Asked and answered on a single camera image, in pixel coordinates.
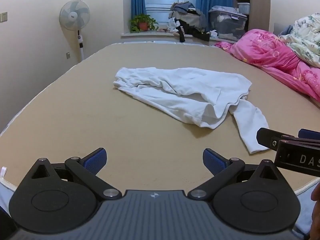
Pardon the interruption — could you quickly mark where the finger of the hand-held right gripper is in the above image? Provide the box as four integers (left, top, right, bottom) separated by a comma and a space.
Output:
256, 127, 284, 152
298, 128, 320, 140

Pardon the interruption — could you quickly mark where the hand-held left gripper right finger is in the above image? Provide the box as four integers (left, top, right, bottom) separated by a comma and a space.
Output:
187, 148, 287, 201

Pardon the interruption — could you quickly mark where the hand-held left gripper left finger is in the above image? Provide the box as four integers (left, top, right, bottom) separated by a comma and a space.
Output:
19, 147, 123, 201

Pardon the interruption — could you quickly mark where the white long-sleeved shirt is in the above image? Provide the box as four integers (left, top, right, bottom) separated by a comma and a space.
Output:
113, 67, 270, 155

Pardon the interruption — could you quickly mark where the person's right forearm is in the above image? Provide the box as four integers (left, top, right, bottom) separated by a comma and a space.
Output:
311, 187, 320, 240

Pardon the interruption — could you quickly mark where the pile of clothes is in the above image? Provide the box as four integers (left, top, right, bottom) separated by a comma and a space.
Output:
168, 2, 209, 34

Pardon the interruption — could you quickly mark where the pink quilt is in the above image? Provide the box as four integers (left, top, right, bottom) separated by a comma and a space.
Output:
214, 29, 320, 102

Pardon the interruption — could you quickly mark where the white floral quilt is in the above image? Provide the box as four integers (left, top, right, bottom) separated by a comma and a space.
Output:
279, 12, 320, 68

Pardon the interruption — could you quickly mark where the clear plastic storage bin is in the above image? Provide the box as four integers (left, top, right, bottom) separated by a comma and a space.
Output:
208, 5, 248, 42

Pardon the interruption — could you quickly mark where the black garment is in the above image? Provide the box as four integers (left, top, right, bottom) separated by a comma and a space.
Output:
178, 20, 210, 43

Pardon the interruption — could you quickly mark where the white storage box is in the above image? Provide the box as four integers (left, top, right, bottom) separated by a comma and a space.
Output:
237, 2, 250, 14

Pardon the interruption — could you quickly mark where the wooden shelf unit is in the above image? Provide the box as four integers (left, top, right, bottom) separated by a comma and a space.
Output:
232, 0, 272, 33

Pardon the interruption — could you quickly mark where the white windowsill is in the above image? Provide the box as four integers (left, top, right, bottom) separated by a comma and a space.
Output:
121, 30, 238, 43

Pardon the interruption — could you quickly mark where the potted green plant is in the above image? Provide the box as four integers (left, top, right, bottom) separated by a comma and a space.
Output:
129, 14, 159, 33

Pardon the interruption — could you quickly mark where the white standing fan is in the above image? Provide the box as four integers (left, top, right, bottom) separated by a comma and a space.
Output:
59, 0, 91, 63

